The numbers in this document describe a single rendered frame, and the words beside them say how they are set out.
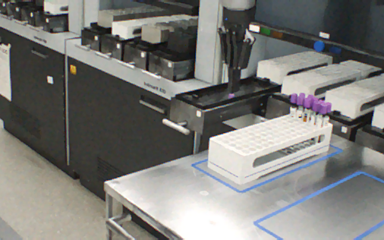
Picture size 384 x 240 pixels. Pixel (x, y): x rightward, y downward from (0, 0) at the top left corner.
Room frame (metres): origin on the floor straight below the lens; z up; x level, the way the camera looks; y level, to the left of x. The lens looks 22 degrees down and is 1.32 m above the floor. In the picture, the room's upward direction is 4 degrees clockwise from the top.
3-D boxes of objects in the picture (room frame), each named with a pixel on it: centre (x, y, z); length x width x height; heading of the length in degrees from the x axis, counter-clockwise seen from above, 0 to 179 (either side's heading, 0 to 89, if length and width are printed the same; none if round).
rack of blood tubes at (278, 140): (1.08, -0.18, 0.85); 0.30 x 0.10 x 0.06; 133
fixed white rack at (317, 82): (1.62, -0.40, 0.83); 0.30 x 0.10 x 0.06; 135
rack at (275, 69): (1.77, -0.34, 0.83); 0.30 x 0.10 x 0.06; 135
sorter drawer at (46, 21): (2.71, 0.50, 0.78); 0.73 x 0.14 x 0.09; 135
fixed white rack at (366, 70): (1.84, -0.62, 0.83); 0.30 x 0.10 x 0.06; 135
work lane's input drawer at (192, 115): (1.64, -0.21, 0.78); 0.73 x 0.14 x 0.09; 135
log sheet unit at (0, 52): (2.83, 1.08, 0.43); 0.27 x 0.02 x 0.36; 45
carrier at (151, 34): (2.05, 0.17, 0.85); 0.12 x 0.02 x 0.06; 46
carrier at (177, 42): (1.94, 0.06, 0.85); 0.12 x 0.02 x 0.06; 45
